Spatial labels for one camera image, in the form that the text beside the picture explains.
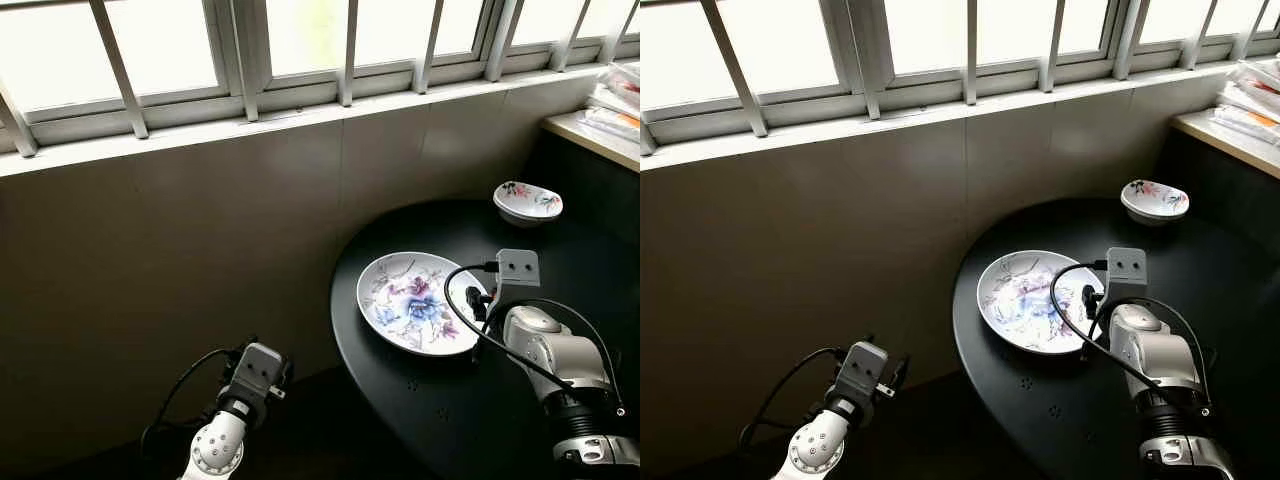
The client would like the large white floral plate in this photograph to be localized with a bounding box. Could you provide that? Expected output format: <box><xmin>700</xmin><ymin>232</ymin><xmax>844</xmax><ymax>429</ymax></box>
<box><xmin>356</xmin><ymin>251</ymin><xmax>492</xmax><ymax>358</ymax></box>
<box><xmin>976</xmin><ymin>249</ymin><xmax>1107</xmax><ymax>356</ymax></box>

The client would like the black round table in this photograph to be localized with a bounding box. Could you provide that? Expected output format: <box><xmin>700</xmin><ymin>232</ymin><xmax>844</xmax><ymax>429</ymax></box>
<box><xmin>329</xmin><ymin>197</ymin><xmax>641</xmax><ymax>480</ymax></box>
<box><xmin>951</xmin><ymin>196</ymin><xmax>1280</xmax><ymax>480</ymax></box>

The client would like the small white floral dish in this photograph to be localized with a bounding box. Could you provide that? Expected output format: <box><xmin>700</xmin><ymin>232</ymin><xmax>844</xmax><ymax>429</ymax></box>
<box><xmin>1120</xmin><ymin>179</ymin><xmax>1192</xmax><ymax>227</ymax></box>
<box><xmin>492</xmin><ymin>180</ymin><xmax>565</xmax><ymax>229</ymax></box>

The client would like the light wooden counter top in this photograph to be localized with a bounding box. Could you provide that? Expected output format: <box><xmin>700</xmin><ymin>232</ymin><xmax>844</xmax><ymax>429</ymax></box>
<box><xmin>540</xmin><ymin>108</ymin><xmax>641</xmax><ymax>173</ymax></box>
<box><xmin>1169</xmin><ymin>107</ymin><xmax>1280</xmax><ymax>181</ymax></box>

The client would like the white plastic package orange print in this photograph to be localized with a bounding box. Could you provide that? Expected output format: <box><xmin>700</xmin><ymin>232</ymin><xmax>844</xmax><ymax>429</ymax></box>
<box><xmin>582</xmin><ymin>100</ymin><xmax>641</xmax><ymax>143</ymax></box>
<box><xmin>1213</xmin><ymin>98</ymin><xmax>1280</xmax><ymax>148</ymax></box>

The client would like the white window sill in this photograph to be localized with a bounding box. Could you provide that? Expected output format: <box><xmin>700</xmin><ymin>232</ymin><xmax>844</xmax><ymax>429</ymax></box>
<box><xmin>640</xmin><ymin>58</ymin><xmax>1280</xmax><ymax>173</ymax></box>
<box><xmin>0</xmin><ymin>62</ymin><xmax>641</xmax><ymax>181</ymax></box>

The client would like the white plastic package red print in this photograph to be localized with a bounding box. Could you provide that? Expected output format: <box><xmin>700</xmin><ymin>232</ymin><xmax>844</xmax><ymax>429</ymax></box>
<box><xmin>1235</xmin><ymin>58</ymin><xmax>1280</xmax><ymax>113</ymax></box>
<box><xmin>598</xmin><ymin>60</ymin><xmax>641</xmax><ymax>113</ymax></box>

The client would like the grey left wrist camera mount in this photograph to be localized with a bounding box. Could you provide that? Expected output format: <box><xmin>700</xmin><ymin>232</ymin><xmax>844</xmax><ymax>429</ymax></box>
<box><xmin>844</xmin><ymin>341</ymin><xmax>893</xmax><ymax>403</ymax></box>
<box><xmin>237</xmin><ymin>342</ymin><xmax>287</xmax><ymax>403</ymax></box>

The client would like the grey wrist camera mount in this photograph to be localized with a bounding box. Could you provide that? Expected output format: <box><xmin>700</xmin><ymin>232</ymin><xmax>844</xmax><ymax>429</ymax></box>
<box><xmin>237</xmin><ymin>342</ymin><xmax>287</xmax><ymax>403</ymax></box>
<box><xmin>844</xmin><ymin>341</ymin><xmax>893</xmax><ymax>403</ymax></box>
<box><xmin>490</xmin><ymin>248</ymin><xmax>542</xmax><ymax>307</ymax></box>
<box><xmin>1100</xmin><ymin>246</ymin><xmax>1149</xmax><ymax>305</ymax></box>

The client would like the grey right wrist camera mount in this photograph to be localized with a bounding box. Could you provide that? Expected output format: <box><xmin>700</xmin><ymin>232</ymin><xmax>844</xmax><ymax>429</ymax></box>
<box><xmin>1100</xmin><ymin>246</ymin><xmax>1149</xmax><ymax>305</ymax></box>
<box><xmin>490</xmin><ymin>248</ymin><xmax>542</xmax><ymax>307</ymax></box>

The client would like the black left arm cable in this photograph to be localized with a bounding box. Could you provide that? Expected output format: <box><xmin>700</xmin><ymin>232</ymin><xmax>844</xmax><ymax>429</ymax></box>
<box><xmin>738</xmin><ymin>346</ymin><xmax>851</xmax><ymax>473</ymax></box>
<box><xmin>138</xmin><ymin>347</ymin><xmax>243</xmax><ymax>473</ymax></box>

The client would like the white barred window frame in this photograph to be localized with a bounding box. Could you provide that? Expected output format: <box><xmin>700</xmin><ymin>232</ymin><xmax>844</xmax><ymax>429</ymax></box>
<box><xmin>0</xmin><ymin>0</ymin><xmax>641</xmax><ymax>156</ymax></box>
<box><xmin>640</xmin><ymin>0</ymin><xmax>1280</xmax><ymax>151</ymax></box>

